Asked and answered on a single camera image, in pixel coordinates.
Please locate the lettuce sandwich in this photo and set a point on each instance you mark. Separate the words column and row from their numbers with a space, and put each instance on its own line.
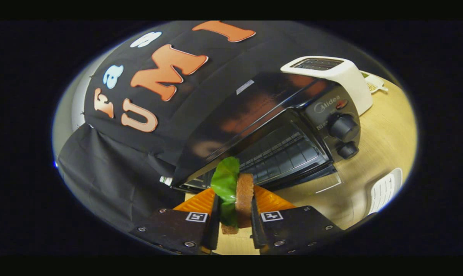
column 244, row 195

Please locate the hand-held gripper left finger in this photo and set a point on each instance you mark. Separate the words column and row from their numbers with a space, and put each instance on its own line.
column 177, row 230

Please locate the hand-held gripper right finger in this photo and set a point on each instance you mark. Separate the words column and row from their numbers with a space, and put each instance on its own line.
column 292, row 230

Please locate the black backdrop cloth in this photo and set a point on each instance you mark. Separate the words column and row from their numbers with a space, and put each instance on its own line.
column 112, row 172

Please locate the black toaster oven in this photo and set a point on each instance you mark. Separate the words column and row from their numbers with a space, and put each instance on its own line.
column 254, row 111

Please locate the white rectangular dish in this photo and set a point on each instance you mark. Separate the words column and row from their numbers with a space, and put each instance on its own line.
column 384, row 189

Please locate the white toaster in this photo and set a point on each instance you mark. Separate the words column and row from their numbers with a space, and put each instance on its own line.
column 346, row 76

